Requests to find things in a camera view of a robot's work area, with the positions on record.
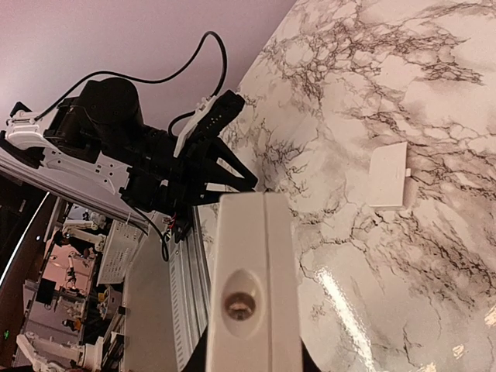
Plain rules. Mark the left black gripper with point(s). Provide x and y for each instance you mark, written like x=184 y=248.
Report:
x=182 y=181

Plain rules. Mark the white battery cover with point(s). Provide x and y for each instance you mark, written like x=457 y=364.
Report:
x=387 y=175

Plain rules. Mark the white remote control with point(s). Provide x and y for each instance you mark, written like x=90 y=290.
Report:
x=254 y=318

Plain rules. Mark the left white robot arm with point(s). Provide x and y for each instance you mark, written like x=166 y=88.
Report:
x=100 y=136

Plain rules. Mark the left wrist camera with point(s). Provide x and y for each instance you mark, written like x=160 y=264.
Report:
x=211 y=116

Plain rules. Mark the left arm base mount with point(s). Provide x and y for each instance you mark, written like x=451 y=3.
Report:
x=177 y=229

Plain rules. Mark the front aluminium rail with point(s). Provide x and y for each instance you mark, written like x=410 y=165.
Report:
x=167 y=303

